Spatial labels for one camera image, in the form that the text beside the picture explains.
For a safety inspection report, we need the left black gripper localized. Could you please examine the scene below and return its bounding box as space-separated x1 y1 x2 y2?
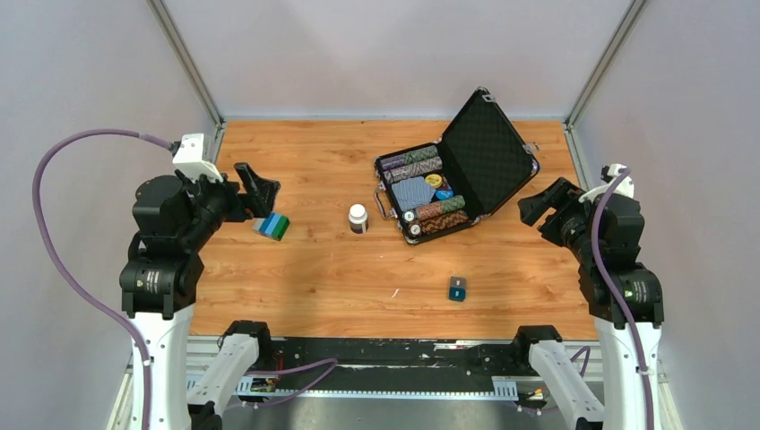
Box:
177 159 279 246

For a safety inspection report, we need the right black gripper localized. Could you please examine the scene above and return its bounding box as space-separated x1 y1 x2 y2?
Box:
516 176 595 261

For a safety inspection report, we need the white pill bottle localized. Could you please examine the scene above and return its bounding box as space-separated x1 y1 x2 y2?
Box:
349 203 368 234

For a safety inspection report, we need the teal pill organizer box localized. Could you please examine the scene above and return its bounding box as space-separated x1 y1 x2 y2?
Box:
448 277 467 302

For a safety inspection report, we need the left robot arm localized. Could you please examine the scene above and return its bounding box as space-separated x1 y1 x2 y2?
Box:
119 162 281 429

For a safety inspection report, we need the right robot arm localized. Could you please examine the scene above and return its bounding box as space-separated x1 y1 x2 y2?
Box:
511 168 664 429

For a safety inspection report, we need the blue green toy block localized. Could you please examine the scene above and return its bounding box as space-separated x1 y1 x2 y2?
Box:
252 212 290 241

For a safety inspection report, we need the brown poker chip row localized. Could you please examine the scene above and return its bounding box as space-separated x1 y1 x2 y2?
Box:
408 210 469 237

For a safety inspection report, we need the red green chip row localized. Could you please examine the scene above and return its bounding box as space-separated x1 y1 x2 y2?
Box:
402 195 466 222

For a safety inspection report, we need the blue dealer chip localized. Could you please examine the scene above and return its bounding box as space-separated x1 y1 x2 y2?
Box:
435 189 455 201

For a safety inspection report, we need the yellow dealer chip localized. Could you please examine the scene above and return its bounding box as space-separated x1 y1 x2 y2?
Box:
424 174 444 188

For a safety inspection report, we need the black poker chip case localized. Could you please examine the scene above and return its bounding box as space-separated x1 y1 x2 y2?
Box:
374 87 540 245

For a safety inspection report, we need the purple brown chip row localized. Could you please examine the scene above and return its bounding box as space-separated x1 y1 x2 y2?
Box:
384 157 443 184

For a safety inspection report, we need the purple green chip row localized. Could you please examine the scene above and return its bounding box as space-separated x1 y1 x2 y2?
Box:
380 145 438 170

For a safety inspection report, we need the blue playing card deck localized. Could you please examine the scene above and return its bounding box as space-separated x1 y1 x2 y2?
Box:
392 176 436 212

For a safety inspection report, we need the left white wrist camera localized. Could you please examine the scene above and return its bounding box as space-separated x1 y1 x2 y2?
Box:
172 133 223 183

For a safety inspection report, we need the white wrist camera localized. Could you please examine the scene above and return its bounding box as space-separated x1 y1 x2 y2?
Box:
578 163 635 203
172 133 223 183

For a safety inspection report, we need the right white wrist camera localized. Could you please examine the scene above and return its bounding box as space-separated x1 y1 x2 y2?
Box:
578 163 635 203

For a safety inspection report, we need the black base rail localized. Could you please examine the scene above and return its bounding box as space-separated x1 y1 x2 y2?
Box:
242 323 559 396

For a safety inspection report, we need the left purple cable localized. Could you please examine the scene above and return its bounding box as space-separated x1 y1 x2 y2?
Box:
31 129 179 430

